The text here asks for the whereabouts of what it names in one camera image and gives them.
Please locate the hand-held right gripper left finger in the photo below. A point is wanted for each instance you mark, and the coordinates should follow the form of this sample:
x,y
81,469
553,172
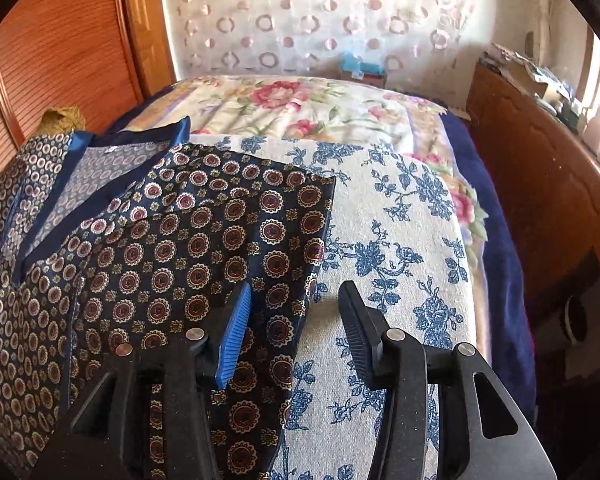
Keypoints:
x,y
234,332

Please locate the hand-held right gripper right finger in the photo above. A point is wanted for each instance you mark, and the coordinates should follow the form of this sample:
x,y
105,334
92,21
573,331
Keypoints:
x,y
359,332

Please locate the navy medallion print shirt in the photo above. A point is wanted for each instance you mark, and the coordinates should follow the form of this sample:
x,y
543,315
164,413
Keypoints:
x,y
180,240

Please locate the white blue floral cloth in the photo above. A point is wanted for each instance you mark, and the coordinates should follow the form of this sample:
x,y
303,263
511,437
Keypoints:
x,y
380,240

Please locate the navy blue bed sheet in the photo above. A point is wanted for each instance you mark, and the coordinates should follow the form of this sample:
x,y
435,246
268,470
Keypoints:
x,y
505,270

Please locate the grey round container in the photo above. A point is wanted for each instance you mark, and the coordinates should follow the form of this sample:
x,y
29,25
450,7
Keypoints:
x,y
575,320

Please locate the pink floral blanket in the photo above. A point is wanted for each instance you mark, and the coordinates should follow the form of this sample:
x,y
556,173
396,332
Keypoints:
x,y
305,105

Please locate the wooden cabinet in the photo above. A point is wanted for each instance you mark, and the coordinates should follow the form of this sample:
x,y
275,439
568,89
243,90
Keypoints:
x,y
530,160

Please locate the cardboard box with blue items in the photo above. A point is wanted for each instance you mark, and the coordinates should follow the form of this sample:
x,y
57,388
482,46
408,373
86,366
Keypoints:
x,y
362,70

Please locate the olive green pillow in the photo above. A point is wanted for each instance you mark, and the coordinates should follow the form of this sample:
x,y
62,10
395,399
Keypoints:
x,y
60,121

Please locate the pile of papers and bags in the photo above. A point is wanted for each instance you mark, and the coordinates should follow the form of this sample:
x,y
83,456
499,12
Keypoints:
x,y
535,77

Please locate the wooden louvred wardrobe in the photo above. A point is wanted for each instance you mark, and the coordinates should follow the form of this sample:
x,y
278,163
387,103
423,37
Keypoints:
x,y
55,35

